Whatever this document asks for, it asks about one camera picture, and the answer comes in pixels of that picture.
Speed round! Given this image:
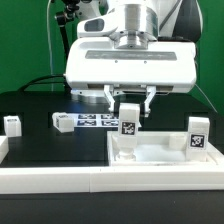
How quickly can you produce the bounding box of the marker sheet with tags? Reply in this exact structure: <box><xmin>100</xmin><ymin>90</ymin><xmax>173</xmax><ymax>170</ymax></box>
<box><xmin>67</xmin><ymin>113</ymin><xmax>142</xmax><ymax>128</ymax></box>

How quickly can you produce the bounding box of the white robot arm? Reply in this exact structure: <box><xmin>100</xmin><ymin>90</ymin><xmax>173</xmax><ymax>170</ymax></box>
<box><xmin>65</xmin><ymin>0</ymin><xmax>203</xmax><ymax>114</ymax></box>

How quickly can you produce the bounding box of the white U-shaped fence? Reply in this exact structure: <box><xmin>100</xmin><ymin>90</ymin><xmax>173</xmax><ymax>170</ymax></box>
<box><xmin>0</xmin><ymin>136</ymin><xmax>224</xmax><ymax>194</ymax></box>

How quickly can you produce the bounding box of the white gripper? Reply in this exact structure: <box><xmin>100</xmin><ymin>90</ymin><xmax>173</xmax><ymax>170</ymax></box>
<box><xmin>65</xmin><ymin>37</ymin><xmax>196</xmax><ymax>117</ymax></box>

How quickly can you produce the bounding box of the white thin cable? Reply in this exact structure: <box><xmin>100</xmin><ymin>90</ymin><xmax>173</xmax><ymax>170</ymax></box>
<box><xmin>46</xmin><ymin>0</ymin><xmax>55</xmax><ymax>92</ymax></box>

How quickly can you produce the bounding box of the white square table top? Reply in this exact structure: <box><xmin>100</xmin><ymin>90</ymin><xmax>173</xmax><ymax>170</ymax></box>
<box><xmin>107</xmin><ymin>131</ymin><xmax>224</xmax><ymax>166</ymax></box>

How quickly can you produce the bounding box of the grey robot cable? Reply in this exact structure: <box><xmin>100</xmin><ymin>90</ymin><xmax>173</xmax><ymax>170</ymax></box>
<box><xmin>193</xmin><ymin>83</ymin><xmax>219</xmax><ymax>114</ymax></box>

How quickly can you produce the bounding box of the black cable bundle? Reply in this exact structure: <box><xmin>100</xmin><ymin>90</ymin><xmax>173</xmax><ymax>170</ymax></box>
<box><xmin>18</xmin><ymin>73</ymin><xmax>74</xmax><ymax>92</ymax></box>

